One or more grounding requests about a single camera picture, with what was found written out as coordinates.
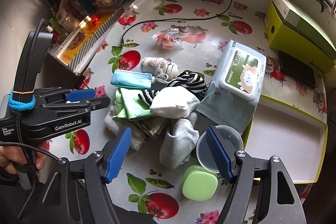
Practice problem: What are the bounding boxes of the red edged green washcloth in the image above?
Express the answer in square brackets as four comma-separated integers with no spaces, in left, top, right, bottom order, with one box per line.
[135,116,169,139]

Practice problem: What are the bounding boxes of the white knit glove ball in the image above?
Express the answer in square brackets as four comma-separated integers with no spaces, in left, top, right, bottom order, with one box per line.
[140,57,179,83]

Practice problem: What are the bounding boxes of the person's left hand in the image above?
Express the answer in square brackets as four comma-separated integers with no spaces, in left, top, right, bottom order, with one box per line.
[1,147,47,174]

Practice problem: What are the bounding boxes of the yellow green shallow box lid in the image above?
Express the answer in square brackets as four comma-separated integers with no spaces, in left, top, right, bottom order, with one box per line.
[242,95,327,184]

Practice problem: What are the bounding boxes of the green wet wipes pack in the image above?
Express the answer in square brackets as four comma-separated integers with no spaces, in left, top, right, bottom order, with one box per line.
[197,40,266,134]

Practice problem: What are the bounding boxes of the yellow green shoe box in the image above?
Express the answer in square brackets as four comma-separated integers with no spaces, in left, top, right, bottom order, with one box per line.
[265,3,335,77]

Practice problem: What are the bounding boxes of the light blue face mask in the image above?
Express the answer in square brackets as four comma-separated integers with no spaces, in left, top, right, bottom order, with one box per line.
[110,69,153,89]

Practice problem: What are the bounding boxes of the green rounded plastic case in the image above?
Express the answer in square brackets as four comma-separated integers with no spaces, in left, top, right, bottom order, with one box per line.
[182,165,218,202]

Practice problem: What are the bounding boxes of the clear red snack packet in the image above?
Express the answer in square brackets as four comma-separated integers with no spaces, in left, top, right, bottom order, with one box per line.
[151,27,183,50]

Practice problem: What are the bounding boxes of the grey white sock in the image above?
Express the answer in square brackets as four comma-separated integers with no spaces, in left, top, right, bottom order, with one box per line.
[159,112,199,170]

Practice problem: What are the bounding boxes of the white ankle sock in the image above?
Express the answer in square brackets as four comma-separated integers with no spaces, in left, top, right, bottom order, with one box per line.
[149,86,200,119]

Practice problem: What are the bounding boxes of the green white carton box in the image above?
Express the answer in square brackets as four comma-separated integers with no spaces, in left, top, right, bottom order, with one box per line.
[272,0,335,60]

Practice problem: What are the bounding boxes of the black white striped sock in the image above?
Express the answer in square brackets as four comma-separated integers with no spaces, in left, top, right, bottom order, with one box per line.
[138,71,207,106]

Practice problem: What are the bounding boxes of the black smartphone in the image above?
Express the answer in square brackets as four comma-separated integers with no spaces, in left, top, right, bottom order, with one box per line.
[278,51,317,89]

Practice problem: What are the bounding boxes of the green microfibre cloth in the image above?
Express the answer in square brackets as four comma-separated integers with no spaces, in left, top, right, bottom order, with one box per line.
[113,88,153,121]

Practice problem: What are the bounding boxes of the yellow striped food box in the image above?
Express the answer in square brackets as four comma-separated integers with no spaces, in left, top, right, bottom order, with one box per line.
[48,6,125,76]

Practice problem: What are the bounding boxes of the white folded towel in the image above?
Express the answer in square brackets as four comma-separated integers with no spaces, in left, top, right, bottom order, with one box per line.
[104,105,146,151]

